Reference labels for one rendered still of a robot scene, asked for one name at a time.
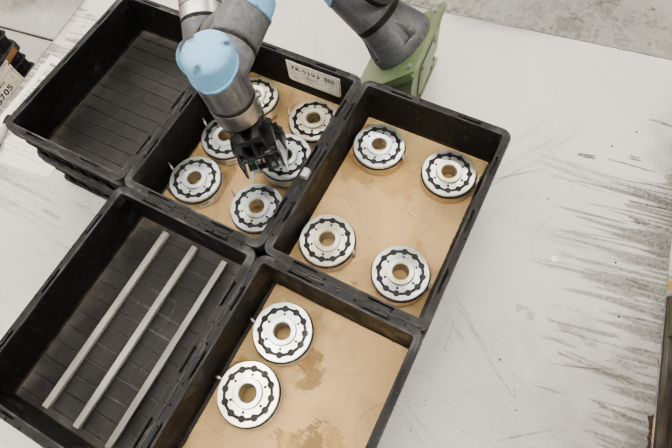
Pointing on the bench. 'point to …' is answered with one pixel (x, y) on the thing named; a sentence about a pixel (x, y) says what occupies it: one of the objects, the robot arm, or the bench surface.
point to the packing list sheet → (14, 146)
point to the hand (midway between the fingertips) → (269, 162)
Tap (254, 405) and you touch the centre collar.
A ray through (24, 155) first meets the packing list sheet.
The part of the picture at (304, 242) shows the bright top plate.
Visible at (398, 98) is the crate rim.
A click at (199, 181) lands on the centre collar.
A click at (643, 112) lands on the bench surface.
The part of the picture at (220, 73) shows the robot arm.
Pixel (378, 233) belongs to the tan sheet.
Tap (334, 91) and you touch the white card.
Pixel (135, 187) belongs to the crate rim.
